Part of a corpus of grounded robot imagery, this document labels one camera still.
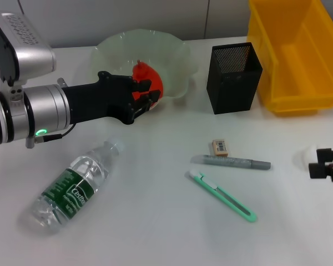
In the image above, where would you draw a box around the yellow plastic storage bin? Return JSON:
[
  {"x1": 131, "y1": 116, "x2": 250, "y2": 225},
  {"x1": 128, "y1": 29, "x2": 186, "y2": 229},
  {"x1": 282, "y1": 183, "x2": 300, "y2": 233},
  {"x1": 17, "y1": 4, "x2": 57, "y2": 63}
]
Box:
[{"x1": 246, "y1": 0, "x2": 333, "y2": 116}]

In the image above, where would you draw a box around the red-orange fruit with stem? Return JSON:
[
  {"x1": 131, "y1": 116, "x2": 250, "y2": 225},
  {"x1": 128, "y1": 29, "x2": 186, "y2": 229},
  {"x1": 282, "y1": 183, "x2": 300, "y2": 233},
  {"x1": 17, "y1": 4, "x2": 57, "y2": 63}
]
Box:
[{"x1": 130, "y1": 59, "x2": 164, "y2": 109}]

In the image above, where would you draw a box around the beige eraser with barcode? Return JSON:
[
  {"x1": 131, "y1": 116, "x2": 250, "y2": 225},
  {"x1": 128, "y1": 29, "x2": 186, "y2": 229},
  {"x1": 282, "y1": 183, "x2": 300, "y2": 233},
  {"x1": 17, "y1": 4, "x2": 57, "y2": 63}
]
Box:
[{"x1": 211, "y1": 139, "x2": 230, "y2": 158}]

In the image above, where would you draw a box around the mint green utility knife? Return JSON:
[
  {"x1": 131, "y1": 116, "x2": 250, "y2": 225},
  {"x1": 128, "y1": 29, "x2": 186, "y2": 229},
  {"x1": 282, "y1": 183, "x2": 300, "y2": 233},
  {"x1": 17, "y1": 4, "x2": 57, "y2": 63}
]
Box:
[{"x1": 186, "y1": 169, "x2": 258, "y2": 224}]

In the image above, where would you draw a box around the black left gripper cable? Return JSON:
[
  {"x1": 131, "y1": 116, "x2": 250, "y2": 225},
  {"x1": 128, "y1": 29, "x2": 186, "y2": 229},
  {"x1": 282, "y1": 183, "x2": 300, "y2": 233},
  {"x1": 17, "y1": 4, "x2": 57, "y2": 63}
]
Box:
[{"x1": 26, "y1": 123, "x2": 76, "y2": 149}]

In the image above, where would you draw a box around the translucent green wavy fruit plate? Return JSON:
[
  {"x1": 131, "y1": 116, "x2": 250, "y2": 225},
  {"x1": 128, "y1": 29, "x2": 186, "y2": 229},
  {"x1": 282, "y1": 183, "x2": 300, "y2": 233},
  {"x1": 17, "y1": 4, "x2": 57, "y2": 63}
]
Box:
[{"x1": 88, "y1": 28, "x2": 198, "y2": 111}]

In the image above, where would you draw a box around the grey marker pen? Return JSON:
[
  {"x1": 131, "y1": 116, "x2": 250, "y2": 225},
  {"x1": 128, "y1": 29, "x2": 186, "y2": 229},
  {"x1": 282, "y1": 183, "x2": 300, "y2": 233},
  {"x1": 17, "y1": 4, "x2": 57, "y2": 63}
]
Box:
[{"x1": 190, "y1": 154, "x2": 272, "y2": 171}]

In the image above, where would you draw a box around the clear water bottle green label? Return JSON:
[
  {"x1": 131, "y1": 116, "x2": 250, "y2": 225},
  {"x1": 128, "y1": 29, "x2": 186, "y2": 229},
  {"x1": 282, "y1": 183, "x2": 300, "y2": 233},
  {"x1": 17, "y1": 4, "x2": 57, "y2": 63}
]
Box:
[{"x1": 30, "y1": 137, "x2": 125, "y2": 234}]

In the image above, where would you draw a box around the black mesh pen holder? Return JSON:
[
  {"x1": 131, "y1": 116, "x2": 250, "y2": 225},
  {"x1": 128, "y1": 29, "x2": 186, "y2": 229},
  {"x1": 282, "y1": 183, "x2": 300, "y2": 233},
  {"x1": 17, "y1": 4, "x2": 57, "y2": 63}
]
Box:
[{"x1": 206, "y1": 42, "x2": 264, "y2": 115}]

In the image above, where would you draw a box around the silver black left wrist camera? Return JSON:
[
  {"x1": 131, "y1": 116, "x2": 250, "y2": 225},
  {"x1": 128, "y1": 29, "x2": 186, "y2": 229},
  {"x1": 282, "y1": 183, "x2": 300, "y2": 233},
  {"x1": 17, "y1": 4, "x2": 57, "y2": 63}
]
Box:
[{"x1": 0, "y1": 11, "x2": 57, "y2": 85}]

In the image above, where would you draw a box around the white paper ball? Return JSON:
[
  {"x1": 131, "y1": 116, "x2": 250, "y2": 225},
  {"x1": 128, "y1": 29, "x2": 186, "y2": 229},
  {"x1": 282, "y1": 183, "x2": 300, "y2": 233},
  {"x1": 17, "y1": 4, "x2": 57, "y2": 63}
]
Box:
[{"x1": 293, "y1": 144, "x2": 320, "y2": 170}]

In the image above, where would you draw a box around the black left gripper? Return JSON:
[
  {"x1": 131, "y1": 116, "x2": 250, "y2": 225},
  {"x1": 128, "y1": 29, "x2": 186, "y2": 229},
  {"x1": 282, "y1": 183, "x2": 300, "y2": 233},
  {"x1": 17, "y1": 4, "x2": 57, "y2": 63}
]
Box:
[{"x1": 63, "y1": 71, "x2": 162, "y2": 125}]

